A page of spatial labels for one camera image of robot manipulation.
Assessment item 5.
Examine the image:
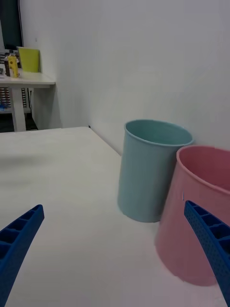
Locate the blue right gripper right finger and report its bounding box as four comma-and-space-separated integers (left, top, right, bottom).
184, 200, 230, 307

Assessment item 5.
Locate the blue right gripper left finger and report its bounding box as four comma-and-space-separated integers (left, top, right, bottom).
0, 204, 45, 307

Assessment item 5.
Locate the pink plastic bin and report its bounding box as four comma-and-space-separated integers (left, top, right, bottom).
154, 144, 230, 287

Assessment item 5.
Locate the pale blue plastic bin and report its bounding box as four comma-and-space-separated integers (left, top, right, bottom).
117, 119, 194, 223

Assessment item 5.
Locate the white side table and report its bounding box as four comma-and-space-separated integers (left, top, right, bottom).
0, 71, 56, 132

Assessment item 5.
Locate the yellow-green board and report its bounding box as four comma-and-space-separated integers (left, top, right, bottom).
17, 46, 41, 73

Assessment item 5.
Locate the dark monitor screen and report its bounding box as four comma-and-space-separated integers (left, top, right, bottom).
0, 0, 24, 50

